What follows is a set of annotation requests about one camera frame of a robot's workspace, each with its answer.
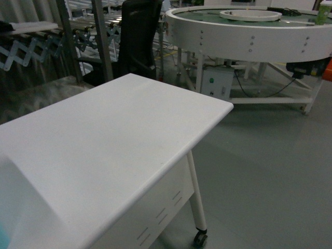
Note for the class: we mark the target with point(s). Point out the white electrical control box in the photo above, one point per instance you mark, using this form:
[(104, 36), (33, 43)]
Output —
[(217, 82)]

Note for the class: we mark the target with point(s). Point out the white rolling table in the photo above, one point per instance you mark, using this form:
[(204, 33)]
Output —
[(107, 168)]

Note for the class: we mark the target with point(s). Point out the black office chair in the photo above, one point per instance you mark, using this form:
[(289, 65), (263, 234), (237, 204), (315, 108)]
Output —
[(138, 27)]

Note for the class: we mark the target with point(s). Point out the expandable roller conveyor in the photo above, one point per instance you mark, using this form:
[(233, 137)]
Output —
[(25, 47)]

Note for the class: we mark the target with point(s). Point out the white round conveyor table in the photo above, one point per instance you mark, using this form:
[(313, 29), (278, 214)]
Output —
[(274, 62)]

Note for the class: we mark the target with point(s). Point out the orange motor cover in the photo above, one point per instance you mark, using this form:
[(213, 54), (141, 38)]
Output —
[(327, 73)]

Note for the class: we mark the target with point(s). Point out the white foam board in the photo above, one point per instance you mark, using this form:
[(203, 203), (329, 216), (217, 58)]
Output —
[(34, 26)]

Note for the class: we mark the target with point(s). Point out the green paper drink cup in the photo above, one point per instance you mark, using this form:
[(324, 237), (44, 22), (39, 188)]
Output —
[(323, 8)]

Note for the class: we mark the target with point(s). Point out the teal plastic bin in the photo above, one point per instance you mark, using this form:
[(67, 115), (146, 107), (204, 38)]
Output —
[(4, 237)]

